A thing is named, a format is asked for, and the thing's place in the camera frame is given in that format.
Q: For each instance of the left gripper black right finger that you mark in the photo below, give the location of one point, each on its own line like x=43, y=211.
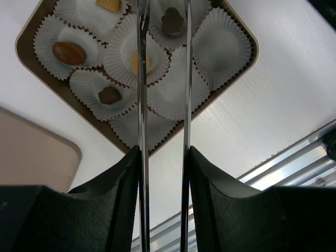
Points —
x=232, y=216

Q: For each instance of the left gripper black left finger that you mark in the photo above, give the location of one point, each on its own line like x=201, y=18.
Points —
x=95, y=216

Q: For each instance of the tan square tin lid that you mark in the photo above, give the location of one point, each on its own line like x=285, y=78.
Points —
x=33, y=155

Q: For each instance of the dark chocolate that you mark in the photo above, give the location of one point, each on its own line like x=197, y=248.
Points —
x=109, y=95

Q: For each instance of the tan chocolate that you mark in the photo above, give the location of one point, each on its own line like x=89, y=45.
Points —
x=134, y=63
x=110, y=5

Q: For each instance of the brown chocolate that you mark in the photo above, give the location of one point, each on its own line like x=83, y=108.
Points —
x=172, y=22
x=69, y=53

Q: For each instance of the metal tweezers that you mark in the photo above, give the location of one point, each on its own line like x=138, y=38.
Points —
x=142, y=21

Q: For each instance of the tan square tin box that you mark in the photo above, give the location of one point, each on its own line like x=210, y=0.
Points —
x=223, y=50

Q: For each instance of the aluminium rail frame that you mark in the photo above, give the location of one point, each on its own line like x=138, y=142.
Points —
x=308, y=163

